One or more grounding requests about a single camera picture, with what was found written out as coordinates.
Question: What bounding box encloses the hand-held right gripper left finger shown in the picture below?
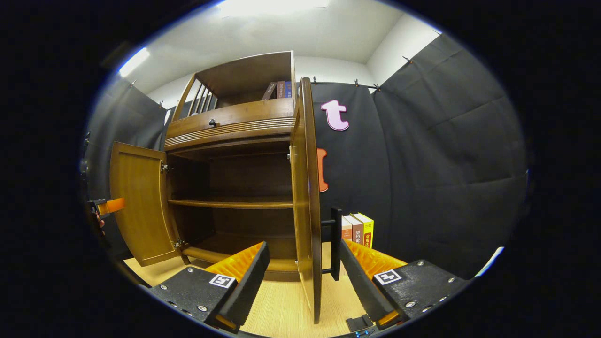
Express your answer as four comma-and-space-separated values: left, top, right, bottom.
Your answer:
148, 241, 271, 334

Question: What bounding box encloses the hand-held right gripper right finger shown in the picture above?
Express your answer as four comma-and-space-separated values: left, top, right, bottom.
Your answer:
339, 238, 472, 331

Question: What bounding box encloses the wooden cabinet door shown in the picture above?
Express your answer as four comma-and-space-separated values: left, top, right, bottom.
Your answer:
109, 142, 181, 267
289, 77, 343, 324

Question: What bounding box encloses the wooden double-door shoe cabinet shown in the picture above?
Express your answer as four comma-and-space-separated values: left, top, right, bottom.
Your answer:
162, 51, 301, 282

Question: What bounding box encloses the wooden inner cabinet shelf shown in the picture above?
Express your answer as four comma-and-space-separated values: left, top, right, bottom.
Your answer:
168, 197, 294, 209

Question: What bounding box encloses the black metal stand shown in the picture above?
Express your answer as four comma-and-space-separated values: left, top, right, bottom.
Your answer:
80, 131, 92, 198

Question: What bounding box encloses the yellow book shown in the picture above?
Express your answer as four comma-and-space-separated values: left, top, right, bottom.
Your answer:
352, 212, 375, 249

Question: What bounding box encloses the ceiling light panel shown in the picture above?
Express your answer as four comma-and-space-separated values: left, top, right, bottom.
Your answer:
117, 47, 151, 78

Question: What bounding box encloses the wooden drawer with black knob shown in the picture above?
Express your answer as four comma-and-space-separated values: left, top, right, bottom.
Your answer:
164, 98, 295, 152

